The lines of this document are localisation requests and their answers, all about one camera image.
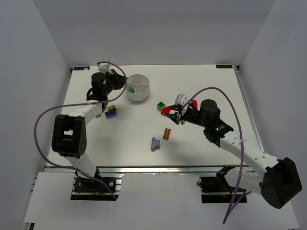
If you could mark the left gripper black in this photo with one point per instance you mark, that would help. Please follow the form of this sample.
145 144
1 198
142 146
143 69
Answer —
118 80

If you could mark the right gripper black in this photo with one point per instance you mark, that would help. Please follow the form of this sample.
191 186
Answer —
181 115

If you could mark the red lego brick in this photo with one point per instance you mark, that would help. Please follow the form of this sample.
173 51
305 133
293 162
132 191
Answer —
165 111
194 103

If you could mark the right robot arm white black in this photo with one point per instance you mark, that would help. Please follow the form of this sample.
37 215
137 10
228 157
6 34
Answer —
276 180

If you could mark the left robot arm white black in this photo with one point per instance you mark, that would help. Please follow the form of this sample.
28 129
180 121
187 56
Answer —
69 138

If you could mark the green yellow stacked lego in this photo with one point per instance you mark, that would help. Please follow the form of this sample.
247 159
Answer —
161 106

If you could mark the orange flat lego plate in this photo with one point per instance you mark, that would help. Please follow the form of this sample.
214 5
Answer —
166 134

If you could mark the white round divided container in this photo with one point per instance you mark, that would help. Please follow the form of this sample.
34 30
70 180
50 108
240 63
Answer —
141 86

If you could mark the olive green lego brick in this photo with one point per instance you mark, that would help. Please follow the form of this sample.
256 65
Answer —
110 108

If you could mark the purple lego brick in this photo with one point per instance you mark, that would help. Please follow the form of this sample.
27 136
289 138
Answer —
110 114

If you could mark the purple green lego piece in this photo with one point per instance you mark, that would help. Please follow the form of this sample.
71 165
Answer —
155 144

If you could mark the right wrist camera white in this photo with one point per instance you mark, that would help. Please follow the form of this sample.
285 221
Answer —
181 99

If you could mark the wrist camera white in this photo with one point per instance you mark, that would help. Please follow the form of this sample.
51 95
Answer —
104 67
181 99

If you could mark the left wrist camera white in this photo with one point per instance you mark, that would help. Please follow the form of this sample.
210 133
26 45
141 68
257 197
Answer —
104 67

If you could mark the aluminium table frame rail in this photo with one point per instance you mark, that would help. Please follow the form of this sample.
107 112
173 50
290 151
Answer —
250 115

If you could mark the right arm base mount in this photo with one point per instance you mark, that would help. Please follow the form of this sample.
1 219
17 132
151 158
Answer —
213 185

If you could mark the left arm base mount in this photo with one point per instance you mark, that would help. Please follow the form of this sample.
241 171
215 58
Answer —
84 190

